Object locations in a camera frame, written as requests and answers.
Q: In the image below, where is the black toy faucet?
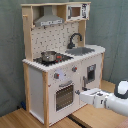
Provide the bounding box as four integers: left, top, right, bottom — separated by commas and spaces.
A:
67, 33, 83, 49

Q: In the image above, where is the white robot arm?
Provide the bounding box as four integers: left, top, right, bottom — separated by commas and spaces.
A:
79, 80, 128, 117

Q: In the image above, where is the red oven knob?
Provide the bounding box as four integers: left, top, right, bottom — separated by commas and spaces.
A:
54, 73, 60, 79
71, 65, 78, 73

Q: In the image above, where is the grey toy sink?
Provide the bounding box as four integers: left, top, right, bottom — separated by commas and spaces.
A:
66, 47, 94, 56

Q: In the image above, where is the red left oven knob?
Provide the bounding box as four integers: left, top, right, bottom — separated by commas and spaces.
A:
54, 73, 60, 79

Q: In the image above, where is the red right oven knob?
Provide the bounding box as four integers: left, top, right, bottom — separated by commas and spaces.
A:
71, 65, 78, 73

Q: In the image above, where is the white oven door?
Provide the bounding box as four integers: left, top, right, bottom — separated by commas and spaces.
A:
55, 81, 74, 111

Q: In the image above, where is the small metal pot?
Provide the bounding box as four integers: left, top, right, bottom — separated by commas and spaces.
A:
41, 51, 57, 62

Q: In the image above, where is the black toy stovetop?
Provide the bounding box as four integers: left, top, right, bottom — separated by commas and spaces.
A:
34, 53, 71, 67

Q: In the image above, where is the wooden toy kitchen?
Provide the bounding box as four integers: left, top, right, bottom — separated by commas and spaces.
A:
22, 2, 105, 127

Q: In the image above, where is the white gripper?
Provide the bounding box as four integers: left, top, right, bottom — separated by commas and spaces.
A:
79, 88, 108, 108

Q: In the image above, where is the grey range hood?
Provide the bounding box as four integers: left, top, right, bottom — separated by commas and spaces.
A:
35, 6, 64, 27

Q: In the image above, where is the white toy microwave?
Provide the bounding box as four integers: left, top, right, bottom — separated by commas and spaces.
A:
66, 3, 90, 21

